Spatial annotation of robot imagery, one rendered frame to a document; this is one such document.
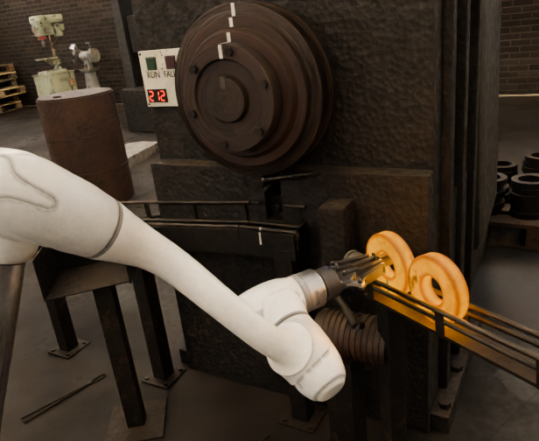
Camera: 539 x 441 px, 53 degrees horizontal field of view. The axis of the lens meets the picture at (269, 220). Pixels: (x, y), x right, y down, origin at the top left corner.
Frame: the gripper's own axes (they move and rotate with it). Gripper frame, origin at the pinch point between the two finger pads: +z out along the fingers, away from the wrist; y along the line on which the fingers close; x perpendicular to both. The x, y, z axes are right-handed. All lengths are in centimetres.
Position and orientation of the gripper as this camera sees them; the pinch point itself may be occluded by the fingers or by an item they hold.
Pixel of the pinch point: (389, 257)
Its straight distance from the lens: 132.4
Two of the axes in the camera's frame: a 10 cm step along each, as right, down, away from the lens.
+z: 8.8, -3.0, 3.7
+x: -1.5, -9.1, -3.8
